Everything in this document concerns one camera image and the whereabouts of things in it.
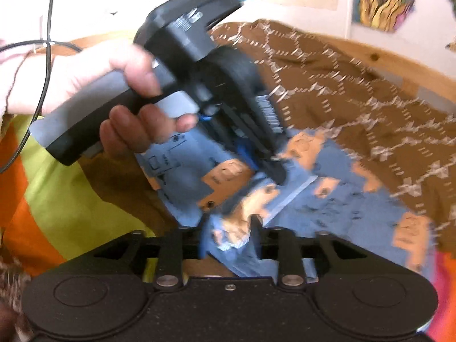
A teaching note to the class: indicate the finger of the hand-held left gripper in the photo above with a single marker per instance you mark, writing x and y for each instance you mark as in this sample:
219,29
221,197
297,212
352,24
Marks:
276,169
245,153

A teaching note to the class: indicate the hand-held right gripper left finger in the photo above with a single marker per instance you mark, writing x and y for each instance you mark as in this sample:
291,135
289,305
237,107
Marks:
203,242

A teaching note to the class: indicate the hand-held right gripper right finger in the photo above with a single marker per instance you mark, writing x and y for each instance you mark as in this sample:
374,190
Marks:
255,235

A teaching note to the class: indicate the blue car print pants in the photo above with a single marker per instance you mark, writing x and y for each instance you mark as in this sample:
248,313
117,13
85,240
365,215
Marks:
320,213

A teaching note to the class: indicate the person's left forearm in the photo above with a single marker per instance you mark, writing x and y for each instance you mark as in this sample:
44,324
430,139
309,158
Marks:
5,85

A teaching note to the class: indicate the person's left hand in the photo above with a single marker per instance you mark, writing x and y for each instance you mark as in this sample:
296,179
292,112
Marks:
89,71

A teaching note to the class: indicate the brown patterned blanket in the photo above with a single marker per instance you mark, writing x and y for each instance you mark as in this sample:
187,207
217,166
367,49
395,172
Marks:
356,107

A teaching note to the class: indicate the colourful striped bed sheet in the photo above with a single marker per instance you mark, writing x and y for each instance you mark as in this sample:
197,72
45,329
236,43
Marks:
71,213

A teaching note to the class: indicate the white wall pipe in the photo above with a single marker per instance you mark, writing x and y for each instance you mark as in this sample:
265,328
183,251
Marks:
347,3

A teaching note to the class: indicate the torn colourful wall poster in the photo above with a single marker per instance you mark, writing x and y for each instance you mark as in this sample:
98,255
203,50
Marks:
384,0

